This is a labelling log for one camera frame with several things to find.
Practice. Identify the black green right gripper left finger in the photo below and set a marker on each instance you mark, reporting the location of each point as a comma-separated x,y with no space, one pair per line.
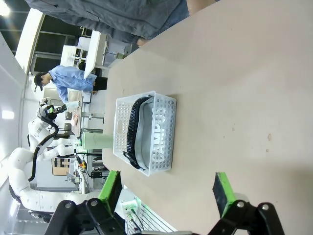
110,193

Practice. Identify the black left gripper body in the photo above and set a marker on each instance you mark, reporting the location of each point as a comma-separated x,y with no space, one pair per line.
49,111

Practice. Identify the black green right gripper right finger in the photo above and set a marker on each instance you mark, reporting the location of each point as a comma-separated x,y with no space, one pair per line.
223,193

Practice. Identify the person's right forearm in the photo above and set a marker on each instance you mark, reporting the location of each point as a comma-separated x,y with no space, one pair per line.
127,33

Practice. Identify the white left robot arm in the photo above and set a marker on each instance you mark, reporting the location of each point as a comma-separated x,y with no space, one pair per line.
27,195

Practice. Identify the white perforated plastic basket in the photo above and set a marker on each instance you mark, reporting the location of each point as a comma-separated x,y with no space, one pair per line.
166,137

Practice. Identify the person's right hand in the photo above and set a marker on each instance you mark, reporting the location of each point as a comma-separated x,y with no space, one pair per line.
143,41

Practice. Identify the person's left hand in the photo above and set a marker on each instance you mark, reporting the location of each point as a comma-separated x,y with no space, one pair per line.
198,6

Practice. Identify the beige background worktable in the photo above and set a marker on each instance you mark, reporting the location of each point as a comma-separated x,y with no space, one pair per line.
75,112

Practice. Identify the person in blue shirt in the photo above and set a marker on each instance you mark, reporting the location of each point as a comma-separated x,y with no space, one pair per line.
71,79

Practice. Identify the white ribbed electronics box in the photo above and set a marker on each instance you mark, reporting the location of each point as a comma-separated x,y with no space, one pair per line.
144,218

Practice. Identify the pale green plastic cup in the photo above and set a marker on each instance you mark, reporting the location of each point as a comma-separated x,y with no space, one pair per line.
96,140

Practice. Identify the black and grey bag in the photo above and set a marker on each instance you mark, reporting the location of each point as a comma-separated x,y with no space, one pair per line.
132,132

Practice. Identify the grey fabric pouch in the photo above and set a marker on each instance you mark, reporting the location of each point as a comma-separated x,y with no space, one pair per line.
145,137

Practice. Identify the white table with slanted legs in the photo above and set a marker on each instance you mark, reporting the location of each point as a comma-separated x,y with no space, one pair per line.
94,51

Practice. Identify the person in grey jacket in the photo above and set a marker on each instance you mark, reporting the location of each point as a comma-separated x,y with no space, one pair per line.
110,14

